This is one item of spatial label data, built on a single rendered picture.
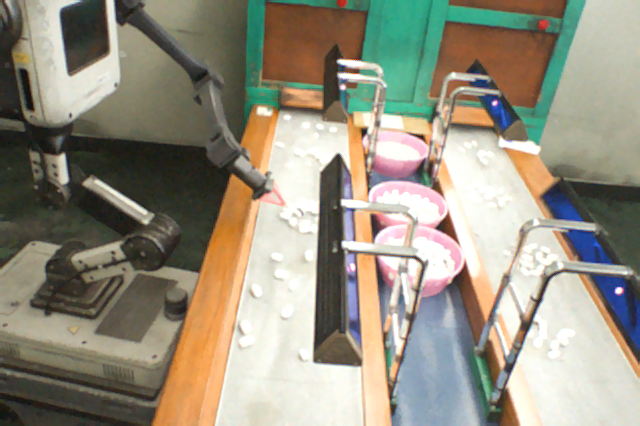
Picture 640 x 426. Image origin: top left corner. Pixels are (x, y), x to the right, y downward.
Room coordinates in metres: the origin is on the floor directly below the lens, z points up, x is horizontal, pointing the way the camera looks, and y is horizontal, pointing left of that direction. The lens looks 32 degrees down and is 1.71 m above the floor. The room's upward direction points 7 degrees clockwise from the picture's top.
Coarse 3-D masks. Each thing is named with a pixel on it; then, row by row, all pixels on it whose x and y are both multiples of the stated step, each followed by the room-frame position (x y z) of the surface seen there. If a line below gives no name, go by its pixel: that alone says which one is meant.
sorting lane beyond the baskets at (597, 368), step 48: (480, 144) 2.27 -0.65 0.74; (528, 192) 1.87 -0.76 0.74; (480, 240) 1.50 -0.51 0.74; (528, 240) 1.54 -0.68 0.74; (528, 288) 1.28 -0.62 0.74; (576, 288) 1.31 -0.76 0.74; (576, 336) 1.10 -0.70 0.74; (528, 384) 0.92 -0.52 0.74; (576, 384) 0.94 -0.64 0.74; (624, 384) 0.95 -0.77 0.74
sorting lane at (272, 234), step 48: (288, 144) 2.03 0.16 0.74; (336, 144) 2.09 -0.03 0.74; (288, 192) 1.66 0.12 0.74; (288, 240) 1.38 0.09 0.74; (288, 288) 1.16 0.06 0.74; (240, 336) 0.96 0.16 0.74; (288, 336) 0.98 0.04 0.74; (240, 384) 0.82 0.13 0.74; (288, 384) 0.84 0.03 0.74; (336, 384) 0.85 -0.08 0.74
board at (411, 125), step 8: (360, 112) 2.37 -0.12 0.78; (360, 120) 2.28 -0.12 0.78; (408, 120) 2.35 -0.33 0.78; (416, 120) 2.36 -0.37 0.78; (424, 120) 2.37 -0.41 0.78; (384, 128) 2.23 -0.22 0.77; (392, 128) 2.23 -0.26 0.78; (400, 128) 2.24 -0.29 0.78; (408, 128) 2.26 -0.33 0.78; (416, 128) 2.27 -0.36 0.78; (424, 128) 2.28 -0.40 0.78
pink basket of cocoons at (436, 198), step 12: (372, 192) 1.69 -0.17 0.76; (384, 192) 1.74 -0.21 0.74; (408, 192) 1.77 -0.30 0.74; (420, 192) 1.76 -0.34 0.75; (432, 192) 1.74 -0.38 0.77; (444, 204) 1.66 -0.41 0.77; (384, 216) 1.55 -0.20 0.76; (444, 216) 1.58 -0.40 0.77; (384, 228) 1.57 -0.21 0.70; (432, 228) 1.57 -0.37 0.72
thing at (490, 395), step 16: (528, 224) 1.02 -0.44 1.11; (544, 224) 1.02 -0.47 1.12; (560, 224) 1.02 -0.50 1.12; (576, 224) 1.02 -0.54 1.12; (592, 224) 1.03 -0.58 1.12; (512, 256) 1.02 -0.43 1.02; (512, 272) 1.01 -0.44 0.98; (544, 272) 0.87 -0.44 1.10; (560, 272) 0.86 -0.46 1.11; (576, 272) 0.86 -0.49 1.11; (592, 272) 0.87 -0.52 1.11; (608, 272) 0.87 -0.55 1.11; (624, 272) 0.87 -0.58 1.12; (512, 288) 0.98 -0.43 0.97; (544, 288) 0.86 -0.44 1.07; (496, 304) 1.02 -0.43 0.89; (528, 304) 0.87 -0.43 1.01; (496, 320) 1.00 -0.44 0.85; (528, 320) 0.86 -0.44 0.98; (480, 352) 1.01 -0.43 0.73; (512, 352) 0.87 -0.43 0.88; (480, 368) 0.98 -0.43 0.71; (512, 368) 0.86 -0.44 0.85; (480, 384) 0.94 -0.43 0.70; (496, 384) 0.87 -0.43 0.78; (480, 400) 0.91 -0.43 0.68; (496, 400) 0.86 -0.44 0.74; (496, 416) 0.85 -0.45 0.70
